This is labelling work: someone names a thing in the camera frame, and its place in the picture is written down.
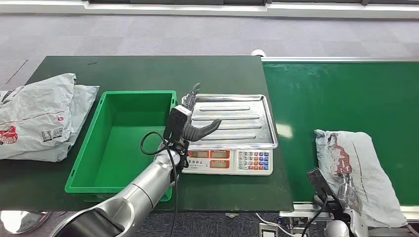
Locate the white floor cable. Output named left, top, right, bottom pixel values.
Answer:
left=255, top=213, right=297, bottom=237

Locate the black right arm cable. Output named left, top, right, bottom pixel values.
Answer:
left=300, top=196, right=329, bottom=237

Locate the white power strip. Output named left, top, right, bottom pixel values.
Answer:
left=258, top=223, right=279, bottom=237

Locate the grey parcel red print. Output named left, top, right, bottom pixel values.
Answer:
left=314, top=129, right=409, bottom=229

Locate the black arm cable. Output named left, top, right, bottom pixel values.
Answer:
left=140, top=131, right=180, bottom=237
left=300, top=196, right=329, bottom=237

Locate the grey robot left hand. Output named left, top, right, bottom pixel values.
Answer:
left=182, top=82, right=223, bottom=143

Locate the green plastic crate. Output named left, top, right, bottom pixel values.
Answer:
left=64, top=90, right=178, bottom=203

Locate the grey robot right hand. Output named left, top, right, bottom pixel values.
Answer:
left=337, top=173, right=364, bottom=215

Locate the large grey parcel with barcodes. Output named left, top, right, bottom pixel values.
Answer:
left=0, top=73, right=77, bottom=161

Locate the round chrome base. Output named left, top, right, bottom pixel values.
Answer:
left=0, top=211, right=52, bottom=235

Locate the white scale with steel tray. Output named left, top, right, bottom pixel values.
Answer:
left=181, top=94, right=279, bottom=177

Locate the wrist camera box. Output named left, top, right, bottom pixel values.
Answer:
left=163, top=105, right=193, bottom=143
left=307, top=167, right=336, bottom=205

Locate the pale grey flat parcel bag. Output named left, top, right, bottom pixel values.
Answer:
left=0, top=85, right=100, bottom=163

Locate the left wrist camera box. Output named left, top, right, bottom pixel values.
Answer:
left=163, top=105, right=193, bottom=143

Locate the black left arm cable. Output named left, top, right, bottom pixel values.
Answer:
left=140, top=131, right=180, bottom=237

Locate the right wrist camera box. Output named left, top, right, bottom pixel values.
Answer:
left=307, top=167, right=336, bottom=205

